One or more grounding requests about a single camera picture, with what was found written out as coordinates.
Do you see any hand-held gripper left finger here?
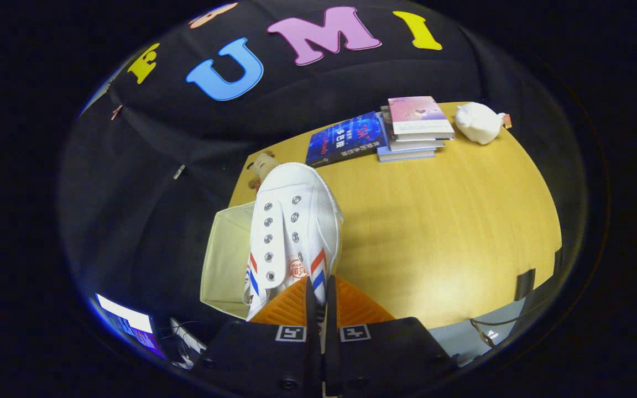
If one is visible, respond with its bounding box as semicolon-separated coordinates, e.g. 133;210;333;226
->
191;276;322;398

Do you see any white book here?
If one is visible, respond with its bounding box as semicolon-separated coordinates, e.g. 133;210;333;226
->
380;105;446;153

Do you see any brown plush toy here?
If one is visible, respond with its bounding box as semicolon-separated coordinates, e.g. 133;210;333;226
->
248;152;279;191

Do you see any black backdrop cloth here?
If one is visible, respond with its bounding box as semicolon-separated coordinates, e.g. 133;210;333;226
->
59;0;590;310

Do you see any white plush toy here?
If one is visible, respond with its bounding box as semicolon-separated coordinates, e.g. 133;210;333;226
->
455;102;513;145

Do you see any white flat device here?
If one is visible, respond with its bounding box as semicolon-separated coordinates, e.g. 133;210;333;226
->
169;318;208;370

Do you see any dark blue book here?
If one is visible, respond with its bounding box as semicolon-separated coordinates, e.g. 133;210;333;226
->
305;111;388;169

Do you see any lit computer screen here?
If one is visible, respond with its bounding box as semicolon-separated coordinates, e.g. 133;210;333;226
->
96;293;167;360

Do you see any brown fabric storage box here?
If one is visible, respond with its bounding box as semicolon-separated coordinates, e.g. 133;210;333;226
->
200;200;258;320

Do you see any white striped canvas shoe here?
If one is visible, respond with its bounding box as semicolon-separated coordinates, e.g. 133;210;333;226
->
243;162;345;322

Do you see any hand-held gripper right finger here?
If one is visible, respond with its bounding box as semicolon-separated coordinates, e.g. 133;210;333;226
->
323;275;458;398

